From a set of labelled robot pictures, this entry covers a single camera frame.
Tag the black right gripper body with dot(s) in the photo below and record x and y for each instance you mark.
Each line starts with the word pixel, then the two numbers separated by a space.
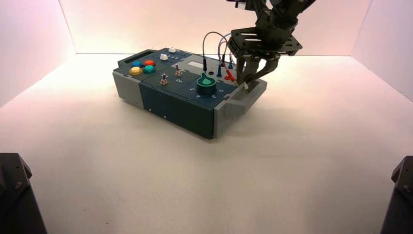
pixel 267 43

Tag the metal toggle switch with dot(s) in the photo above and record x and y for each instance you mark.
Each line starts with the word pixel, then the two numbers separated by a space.
pixel 178 72
pixel 164 80

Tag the blue dome push button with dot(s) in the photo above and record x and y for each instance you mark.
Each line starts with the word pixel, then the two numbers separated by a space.
pixel 136 64

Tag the yellow dome push button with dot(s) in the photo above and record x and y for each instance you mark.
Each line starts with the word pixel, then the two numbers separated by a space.
pixel 135 70

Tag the white slider knob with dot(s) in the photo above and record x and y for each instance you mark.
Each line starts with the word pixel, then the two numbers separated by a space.
pixel 172 49
pixel 164 57

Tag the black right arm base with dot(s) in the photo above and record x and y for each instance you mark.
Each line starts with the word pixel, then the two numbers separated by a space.
pixel 400 200

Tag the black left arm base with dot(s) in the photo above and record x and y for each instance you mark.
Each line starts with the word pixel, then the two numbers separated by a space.
pixel 16 200

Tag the green teardrop rotary knob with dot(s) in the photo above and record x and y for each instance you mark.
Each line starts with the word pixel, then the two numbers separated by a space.
pixel 206 85

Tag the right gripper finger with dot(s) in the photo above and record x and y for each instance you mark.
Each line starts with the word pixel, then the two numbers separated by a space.
pixel 248 68
pixel 266 68

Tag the red dome push button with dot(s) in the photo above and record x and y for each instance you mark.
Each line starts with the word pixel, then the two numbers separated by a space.
pixel 149 63

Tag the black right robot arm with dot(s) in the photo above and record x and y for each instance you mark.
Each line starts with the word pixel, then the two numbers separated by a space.
pixel 277 14

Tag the teal dome push button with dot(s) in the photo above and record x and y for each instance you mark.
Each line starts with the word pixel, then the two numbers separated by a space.
pixel 149 69

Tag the grey and teal control box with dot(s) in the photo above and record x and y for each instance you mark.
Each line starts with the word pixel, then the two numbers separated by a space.
pixel 180 109

